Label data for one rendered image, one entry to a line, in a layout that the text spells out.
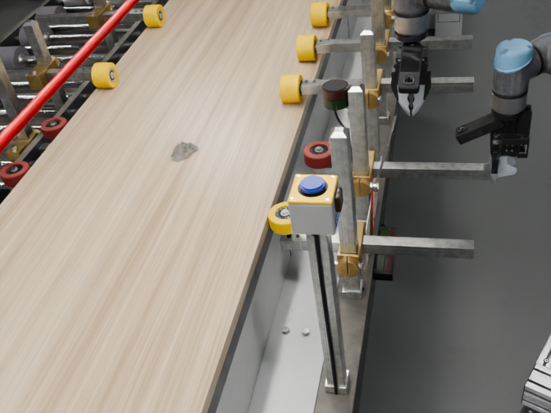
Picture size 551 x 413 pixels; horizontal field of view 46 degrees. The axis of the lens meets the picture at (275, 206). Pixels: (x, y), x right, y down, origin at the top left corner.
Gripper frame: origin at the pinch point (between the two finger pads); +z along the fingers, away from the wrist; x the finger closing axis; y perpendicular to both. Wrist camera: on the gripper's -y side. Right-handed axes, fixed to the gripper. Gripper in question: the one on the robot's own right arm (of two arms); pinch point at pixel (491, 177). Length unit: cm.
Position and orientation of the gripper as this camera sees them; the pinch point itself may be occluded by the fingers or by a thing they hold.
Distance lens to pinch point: 167.1
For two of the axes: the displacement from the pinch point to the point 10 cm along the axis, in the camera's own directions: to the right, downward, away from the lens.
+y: 9.7, 0.4, -2.5
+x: 2.1, -6.4, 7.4
